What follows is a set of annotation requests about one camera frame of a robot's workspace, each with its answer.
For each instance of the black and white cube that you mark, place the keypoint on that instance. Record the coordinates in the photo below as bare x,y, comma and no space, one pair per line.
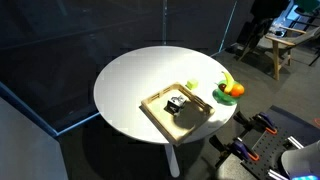
175,104

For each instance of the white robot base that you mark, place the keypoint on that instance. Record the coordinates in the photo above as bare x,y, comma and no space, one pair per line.
302,160

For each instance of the wooden slatted tray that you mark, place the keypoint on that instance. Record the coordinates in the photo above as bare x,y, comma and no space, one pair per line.
165,117

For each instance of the small light green cube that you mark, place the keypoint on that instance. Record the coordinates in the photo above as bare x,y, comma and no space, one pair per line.
192,84

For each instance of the red apple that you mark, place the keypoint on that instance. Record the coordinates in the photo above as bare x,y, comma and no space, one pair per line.
222,87

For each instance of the green plastic fruit bowl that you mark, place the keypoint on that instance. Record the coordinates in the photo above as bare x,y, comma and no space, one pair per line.
222,98

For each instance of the yellow banana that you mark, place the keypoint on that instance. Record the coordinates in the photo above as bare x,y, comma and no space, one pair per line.
229,83

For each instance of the orange fruit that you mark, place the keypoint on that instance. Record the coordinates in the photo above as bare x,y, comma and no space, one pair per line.
237,90

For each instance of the blue and orange bar clamp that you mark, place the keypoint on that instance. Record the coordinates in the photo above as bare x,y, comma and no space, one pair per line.
240,149
264,121

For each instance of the wooden armchair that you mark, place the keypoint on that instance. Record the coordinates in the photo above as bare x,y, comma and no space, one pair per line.
279,42

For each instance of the black perforated mounting board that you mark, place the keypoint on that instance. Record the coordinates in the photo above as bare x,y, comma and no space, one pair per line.
283,133

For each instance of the white table pedestal leg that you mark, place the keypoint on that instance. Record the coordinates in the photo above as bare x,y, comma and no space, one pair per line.
172,160

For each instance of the blue glass partition floor rail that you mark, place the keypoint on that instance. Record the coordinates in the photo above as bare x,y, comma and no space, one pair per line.
50,128

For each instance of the silver aluminium profile rail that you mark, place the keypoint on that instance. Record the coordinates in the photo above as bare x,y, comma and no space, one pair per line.
276,174
295,142

